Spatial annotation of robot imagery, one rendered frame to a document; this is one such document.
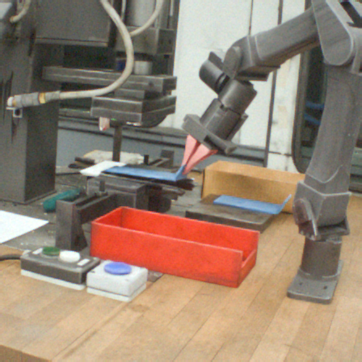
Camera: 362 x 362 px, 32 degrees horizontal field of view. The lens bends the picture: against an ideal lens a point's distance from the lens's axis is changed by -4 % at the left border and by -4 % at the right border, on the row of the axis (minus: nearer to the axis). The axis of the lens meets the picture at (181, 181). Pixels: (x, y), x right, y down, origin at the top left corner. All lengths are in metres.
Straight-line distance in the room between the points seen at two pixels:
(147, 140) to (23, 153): 0.67
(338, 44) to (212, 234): 0.39
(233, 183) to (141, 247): 0.49
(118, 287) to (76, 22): 0.56
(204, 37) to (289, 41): 0.83
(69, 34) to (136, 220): 0.38
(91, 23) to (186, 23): 0.70
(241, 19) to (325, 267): 0.98
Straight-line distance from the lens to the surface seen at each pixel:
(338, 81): 0.99
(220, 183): 1.49
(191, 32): 1.91
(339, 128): 1.00
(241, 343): 0.84
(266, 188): 1.47
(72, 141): 2.08
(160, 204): 1.34
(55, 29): 1.29
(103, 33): 1.24
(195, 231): 1.13
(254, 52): 1.14
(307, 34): 1.05
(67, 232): 1.07
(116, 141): 1.58
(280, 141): 1.79
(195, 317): 0.90
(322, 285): 1.04
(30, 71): 1.32
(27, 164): 1.35
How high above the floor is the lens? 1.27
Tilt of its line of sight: 13 degrees down
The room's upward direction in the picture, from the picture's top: 5 degrees clockwise
